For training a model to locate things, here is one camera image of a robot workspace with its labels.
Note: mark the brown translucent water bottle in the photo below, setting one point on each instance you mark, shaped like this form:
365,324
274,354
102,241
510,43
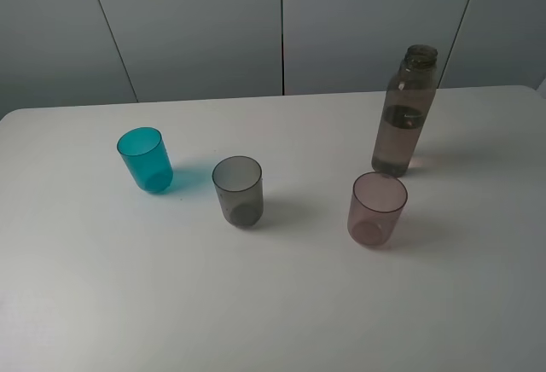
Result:
409,96

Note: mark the grey translucent plastic cup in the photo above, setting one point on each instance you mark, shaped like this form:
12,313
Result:
238,181

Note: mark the pink translucent plastic cup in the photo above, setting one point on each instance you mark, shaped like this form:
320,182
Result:
377,202

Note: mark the teal translucent plastic cup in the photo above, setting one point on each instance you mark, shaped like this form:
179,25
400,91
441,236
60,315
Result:
144,154

